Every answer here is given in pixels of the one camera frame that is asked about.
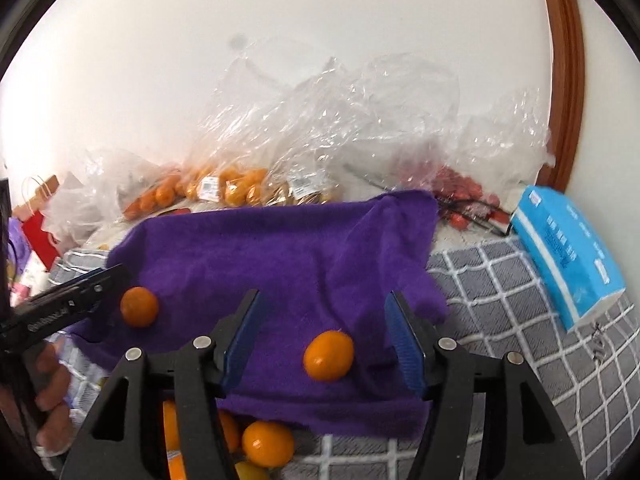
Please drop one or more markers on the purple towel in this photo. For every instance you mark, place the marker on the purple towel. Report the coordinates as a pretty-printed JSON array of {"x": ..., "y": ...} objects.
[{"x": 275, "y": 260}]

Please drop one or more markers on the yellow fruit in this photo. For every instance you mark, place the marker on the yellow fruit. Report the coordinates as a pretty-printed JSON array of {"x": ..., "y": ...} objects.
[{"x": 252, "y": 472}]

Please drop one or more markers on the clear bag of red fruits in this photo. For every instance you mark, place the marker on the clear bag of red fruits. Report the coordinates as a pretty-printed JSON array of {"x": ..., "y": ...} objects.
[{"x": 460, "y": 185}]

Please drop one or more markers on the empty clear plastic bag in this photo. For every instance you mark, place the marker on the empty clear plastic bag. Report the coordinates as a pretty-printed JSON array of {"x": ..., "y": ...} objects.
[{"x": 375, "y": 110}]

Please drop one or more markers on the purple bag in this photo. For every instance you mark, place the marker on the purple bag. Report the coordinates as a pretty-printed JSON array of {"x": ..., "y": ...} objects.
[{"x": 17, "y": 245}]

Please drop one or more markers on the white plastic bag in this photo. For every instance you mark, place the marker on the white plastic bag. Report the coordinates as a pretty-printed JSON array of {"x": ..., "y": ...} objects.
[{"x": 70, "y": 210}]

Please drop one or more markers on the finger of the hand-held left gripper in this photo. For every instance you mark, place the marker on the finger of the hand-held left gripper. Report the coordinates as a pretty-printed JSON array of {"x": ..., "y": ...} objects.
[{"x": 60, "y": 305}]

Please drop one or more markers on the red paper bag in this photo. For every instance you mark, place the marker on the red paper bag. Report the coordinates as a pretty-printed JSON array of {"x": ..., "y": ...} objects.
[{"x": 37, "y": 230}]

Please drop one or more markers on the small orange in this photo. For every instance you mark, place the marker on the small orange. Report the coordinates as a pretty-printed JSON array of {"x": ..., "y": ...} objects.
[{"x": 139, "y": 306}]

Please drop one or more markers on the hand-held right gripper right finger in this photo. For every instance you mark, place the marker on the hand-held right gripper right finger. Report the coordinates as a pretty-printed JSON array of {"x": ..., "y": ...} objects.
[{"x": 405, "y": 345}]

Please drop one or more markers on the person's left hand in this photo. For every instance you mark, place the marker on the person's left hand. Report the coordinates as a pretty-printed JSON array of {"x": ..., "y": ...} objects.
[{"x": 52, "y": 385}]

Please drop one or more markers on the blue tissue pack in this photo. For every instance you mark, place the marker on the blue tissue pack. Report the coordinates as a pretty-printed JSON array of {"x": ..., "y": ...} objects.
[{"x": 565, "y": 255}]

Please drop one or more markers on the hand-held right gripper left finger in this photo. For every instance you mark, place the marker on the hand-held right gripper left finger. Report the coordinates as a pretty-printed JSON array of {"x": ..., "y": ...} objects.
[{"x": 242, "y": 345}]

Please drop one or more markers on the grey checked bedsheet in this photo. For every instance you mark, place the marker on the grey checked bedsheet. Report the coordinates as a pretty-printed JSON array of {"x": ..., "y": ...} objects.
[{"x": 500, "y": 300}]

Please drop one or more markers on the labelled clear bag of oranges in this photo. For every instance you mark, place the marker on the labelled clear bag of oranges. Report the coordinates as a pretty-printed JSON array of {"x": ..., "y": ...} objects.
[{"x": 235, "y": 190}]

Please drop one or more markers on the brown wooden door frame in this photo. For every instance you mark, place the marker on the brown wooden door frame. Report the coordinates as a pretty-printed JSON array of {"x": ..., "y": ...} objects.
[{"x": 565, "y": 85}]

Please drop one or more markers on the labelled bag of brown fruits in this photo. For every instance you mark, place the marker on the labelled bag of brown fruits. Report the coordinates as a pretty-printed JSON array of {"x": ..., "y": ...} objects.
[{"x": 280, "y": 195}]

